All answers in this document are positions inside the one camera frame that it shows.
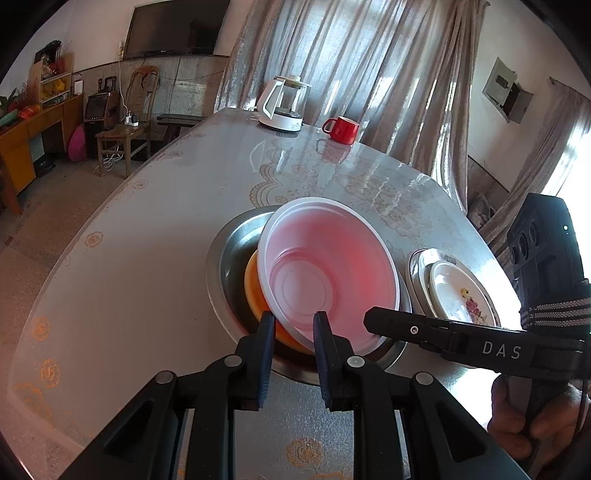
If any yellow wooden cabinet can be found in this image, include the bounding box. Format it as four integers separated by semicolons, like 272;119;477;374
0;92;85;195

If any small white floral plate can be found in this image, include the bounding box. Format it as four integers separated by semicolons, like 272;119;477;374
429;261;502;328

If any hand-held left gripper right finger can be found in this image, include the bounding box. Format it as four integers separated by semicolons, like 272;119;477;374
313;311;529;480

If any yellow plastic bowl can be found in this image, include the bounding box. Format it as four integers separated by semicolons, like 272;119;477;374
244;249;319;356

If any black flat television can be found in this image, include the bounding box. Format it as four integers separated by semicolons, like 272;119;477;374
124;0;232;60

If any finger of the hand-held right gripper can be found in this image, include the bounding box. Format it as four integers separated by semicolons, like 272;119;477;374
363;307;467;361

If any pink bag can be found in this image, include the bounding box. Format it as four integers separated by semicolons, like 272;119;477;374
68;124;88;161

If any dark bench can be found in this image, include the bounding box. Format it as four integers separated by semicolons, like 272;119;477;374
156;113;206;144

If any light wooden chair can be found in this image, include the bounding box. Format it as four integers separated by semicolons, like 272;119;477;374
95;66;161;178

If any wide beige curtain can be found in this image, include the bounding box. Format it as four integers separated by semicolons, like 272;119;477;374
215;0;485;217

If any grey wall box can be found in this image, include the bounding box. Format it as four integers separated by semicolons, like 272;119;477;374
482;56;534;124

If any narrow beige curtain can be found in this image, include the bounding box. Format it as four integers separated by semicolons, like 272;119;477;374
480;78;591;250

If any stainless steel bowl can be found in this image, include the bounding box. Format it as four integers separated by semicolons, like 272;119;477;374
205;205;413;387

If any red mug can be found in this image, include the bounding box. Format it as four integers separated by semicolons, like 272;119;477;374
322;116;361;145

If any small black speaker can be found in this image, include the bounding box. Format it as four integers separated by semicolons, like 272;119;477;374
83;91;118;132

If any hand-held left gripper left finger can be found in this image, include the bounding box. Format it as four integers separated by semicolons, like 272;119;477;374
60;311;276;480

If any white glass electric kettle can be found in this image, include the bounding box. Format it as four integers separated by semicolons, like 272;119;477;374
256;75;313;132

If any white cluttered shelf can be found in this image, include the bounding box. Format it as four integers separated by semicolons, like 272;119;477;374
28;41;75;109

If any red plastic bowl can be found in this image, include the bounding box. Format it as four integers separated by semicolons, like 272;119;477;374
257;197;400;356

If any grey printed sack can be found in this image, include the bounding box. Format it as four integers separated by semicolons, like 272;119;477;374
466;194;497;232

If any person's right hand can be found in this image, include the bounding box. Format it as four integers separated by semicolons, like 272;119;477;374
488;374;591;462

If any floral plastic tablecloth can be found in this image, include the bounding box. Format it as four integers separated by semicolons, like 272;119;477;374
9;107;546;480

